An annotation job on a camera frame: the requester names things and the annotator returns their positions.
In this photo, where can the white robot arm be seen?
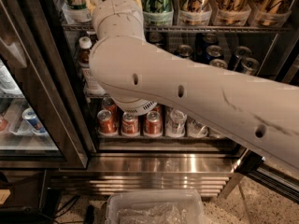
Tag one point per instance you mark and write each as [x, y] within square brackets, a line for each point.
[259, 114]

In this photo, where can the white green can far left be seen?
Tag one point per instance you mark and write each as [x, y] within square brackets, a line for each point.
[75, 11]

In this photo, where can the green tall can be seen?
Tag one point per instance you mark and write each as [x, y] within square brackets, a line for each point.
[157, 12]

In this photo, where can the gold tall can left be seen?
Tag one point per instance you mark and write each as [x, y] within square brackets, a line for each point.
[194, 12]

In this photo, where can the gold tall can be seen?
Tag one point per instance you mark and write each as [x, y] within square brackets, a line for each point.
[194, 12]
[269, 13]
[232, 11]

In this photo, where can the gold tall can middle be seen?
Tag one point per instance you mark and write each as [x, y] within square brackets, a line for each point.
[232, 11]

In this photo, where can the blue Pepsi can front right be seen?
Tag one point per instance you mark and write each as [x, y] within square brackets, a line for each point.
[219, 63]

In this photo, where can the stainless steel fridge cabinet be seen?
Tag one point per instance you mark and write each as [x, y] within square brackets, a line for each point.
[119, 164]

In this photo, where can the Red Bull can back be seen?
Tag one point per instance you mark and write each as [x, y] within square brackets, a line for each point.
[239, 53]

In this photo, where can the red bull can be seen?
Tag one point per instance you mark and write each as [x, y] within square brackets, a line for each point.
[248, 66]
[239, 53]

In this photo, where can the orange soda can front left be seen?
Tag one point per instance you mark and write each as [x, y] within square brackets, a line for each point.
[106, 123]

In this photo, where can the orange soda can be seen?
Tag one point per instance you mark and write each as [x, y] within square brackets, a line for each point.
[153, 124]
[129, 125]
[106, 123]

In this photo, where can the orange soda can front middle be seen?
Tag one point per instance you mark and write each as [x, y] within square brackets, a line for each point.
[129, 125]

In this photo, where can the Red Bull can front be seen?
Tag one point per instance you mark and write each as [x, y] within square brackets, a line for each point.
[248, 66]

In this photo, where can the blue white can behind glass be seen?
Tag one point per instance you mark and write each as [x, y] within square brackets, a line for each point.
[29, 115]

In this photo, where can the gold tall can right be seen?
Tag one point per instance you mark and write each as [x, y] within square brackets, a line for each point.
[269, 13]

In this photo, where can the orange soda can front right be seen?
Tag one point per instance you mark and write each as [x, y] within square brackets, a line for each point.
[153, 124]

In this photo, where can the open fridge glass door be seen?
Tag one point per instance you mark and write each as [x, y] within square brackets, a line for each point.
[255, 167]

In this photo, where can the brown tea bottle left front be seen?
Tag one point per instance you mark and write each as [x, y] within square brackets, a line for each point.
[93, 87]

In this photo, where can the closed left glass door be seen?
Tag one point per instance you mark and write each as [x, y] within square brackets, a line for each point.
[38, 72]

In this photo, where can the clear water bottle left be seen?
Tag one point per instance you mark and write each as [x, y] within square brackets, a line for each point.
[175, 123]

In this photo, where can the clear water bottle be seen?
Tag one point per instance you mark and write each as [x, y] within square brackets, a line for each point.
[175, 123]
[196, 129]

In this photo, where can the clear water bottle middle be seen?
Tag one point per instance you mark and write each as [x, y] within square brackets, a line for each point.
[196, 129]

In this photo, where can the clear plastic bin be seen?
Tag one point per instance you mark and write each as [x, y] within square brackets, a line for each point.
[158, 206]

